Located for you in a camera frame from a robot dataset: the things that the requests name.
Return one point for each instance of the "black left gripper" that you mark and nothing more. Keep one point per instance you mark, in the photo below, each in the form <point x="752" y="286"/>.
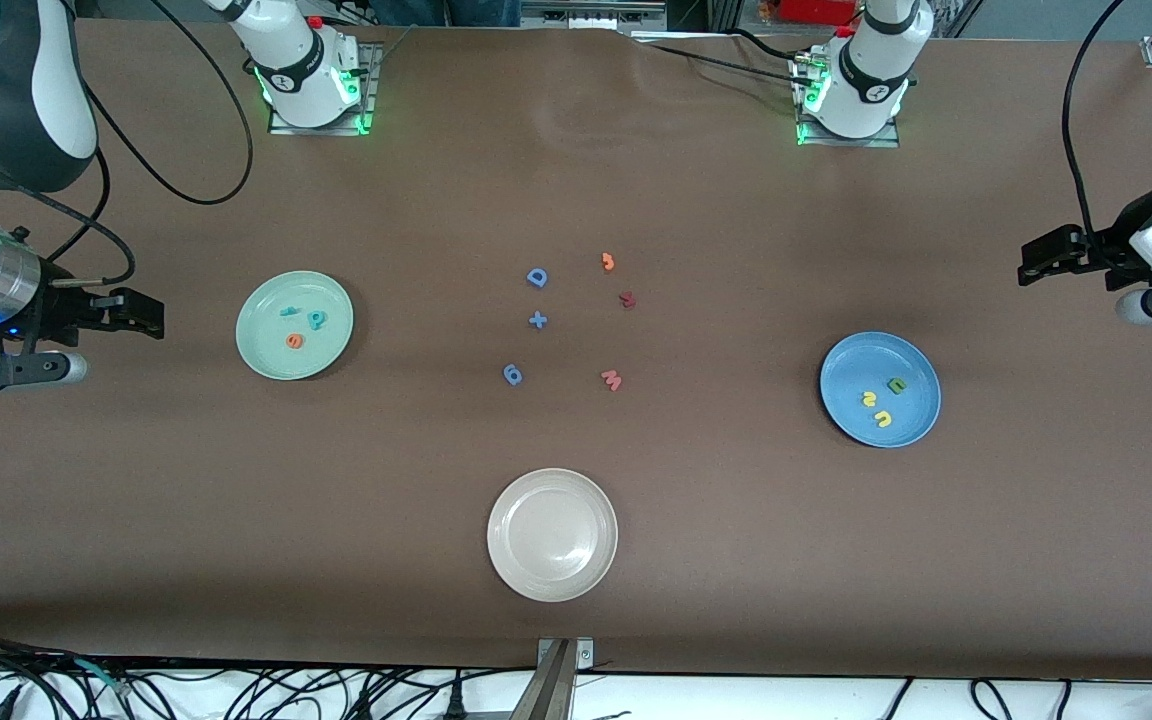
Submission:
<point x="1104" y="251"/>

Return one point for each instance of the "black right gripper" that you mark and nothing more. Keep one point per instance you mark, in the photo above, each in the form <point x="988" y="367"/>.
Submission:
<point x="58" y="309"/>

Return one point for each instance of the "teal letter P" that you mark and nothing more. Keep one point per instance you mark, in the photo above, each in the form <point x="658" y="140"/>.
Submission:
<point x="317" y="319"/>

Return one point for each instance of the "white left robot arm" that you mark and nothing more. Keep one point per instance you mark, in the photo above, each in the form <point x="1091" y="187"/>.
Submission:
<point x="871" y="80"/>

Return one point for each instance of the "green plate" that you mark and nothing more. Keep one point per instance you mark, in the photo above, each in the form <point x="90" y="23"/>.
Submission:
<point x="276" y="355"/>

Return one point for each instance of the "brown table cover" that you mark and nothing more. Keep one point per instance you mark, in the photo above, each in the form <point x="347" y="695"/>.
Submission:
<point x="136" y="500"/>

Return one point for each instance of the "blue plate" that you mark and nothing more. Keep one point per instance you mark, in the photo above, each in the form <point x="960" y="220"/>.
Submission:
<point x="916" y="410"/>

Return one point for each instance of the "red box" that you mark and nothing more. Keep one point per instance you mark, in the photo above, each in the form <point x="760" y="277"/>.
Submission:
<point x="816" y="10"/>

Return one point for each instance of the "blue number 6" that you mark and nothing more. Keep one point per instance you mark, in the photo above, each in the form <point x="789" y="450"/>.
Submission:
<point x="513" y="375"/>

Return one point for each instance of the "blue letter D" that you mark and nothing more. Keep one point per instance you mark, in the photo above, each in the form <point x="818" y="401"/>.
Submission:
<point x="536" y="278"/>

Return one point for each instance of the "person in blue jeans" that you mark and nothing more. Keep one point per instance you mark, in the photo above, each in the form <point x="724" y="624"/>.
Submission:
<point x="446" y="10"/>

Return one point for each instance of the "pink letter W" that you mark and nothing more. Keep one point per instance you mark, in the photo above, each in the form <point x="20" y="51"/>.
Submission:
<point x="611" y="380"/>

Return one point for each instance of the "beige plate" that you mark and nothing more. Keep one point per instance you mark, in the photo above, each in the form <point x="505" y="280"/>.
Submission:
<point x="552" y="535"/>

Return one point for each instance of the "black power plug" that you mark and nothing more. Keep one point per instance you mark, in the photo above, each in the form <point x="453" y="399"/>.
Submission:
<point x="455" y="700"/>

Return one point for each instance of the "grey metal rack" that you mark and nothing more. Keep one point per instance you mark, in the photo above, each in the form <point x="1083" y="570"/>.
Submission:
<point x="591" y="12"/>

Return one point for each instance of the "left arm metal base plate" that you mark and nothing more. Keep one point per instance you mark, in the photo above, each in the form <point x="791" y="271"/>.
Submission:
<point x="851" y="143"/>

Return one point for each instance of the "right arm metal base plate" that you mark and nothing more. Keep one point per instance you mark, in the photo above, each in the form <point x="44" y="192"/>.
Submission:
<point x="321" y="130"/>

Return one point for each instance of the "aluminium profile post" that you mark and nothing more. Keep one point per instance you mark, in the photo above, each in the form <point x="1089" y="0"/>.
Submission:
<point x="548" y="690"/>

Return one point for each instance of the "metal corner bracket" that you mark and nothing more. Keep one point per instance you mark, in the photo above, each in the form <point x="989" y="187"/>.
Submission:
<point x="584" y="655"/>

